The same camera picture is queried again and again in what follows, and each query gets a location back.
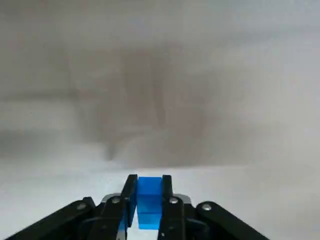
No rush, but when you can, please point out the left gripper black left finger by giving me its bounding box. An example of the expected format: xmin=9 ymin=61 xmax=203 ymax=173
xmin=4 ymin=174 xmax=139 ymax=240

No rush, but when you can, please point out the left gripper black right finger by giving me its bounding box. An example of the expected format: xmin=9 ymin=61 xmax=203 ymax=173
xmin=157 ymin=174 xmax=270 ymax=240

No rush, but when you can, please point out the small blue magnetic cube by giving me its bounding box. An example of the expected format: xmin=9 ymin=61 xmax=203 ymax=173
xmin=138 ymin=211 xmax=161 ymax=230
xmin=136 ymin=176 xmax=163 ymax=214

